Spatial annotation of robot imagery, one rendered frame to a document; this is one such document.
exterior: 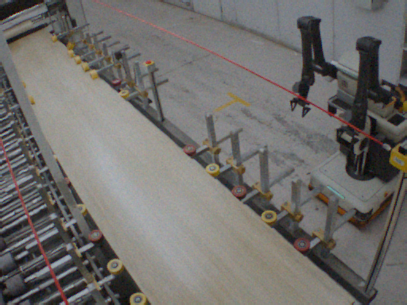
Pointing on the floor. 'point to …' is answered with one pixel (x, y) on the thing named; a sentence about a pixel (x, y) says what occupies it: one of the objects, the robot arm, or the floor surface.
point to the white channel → (51, 156)
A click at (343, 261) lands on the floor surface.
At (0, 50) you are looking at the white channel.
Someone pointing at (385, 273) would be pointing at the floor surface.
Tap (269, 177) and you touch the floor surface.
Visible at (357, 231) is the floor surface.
